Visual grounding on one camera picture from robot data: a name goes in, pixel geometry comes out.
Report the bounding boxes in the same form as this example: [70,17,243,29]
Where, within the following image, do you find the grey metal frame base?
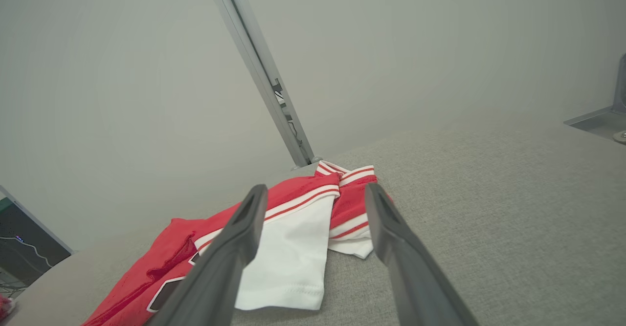
[563,55,626,145]

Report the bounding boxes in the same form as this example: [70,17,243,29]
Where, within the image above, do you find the black computer tower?
[0,196,71,287]

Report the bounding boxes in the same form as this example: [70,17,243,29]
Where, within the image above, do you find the red white striped shorts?
[0,294,16,321]

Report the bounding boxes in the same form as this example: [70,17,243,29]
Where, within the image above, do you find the red white numbered jersey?
[81,160,394,326]

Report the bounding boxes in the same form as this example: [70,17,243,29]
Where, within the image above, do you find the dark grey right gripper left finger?
[147,184,269,326]

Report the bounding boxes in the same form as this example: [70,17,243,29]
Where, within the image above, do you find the grey slanted metal post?
[203,0,316,168]

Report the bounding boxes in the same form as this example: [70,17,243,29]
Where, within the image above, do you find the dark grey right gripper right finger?
[365,183,480,326]

